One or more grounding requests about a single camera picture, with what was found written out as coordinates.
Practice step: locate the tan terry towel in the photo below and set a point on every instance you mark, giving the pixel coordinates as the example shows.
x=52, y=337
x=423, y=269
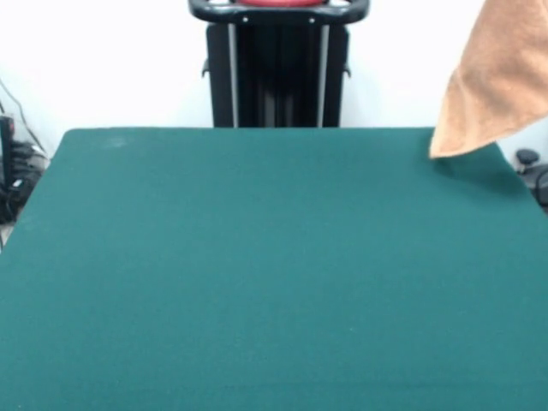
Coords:
x=496, y=85

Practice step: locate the red robot base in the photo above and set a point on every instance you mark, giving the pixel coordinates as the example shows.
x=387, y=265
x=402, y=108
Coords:
x=278, y=2

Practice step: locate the dark green table cloth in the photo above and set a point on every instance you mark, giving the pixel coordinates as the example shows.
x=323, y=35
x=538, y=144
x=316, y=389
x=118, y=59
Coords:
x=171, y=334

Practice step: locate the black chair base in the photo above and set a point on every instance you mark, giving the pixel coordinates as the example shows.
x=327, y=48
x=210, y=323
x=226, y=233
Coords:
x=527, y=156

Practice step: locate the black box with red light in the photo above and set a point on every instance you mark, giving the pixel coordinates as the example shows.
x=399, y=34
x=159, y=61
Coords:
x=6, y=145

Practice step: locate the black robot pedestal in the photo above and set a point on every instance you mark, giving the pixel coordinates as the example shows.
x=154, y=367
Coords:
x=274, y=85

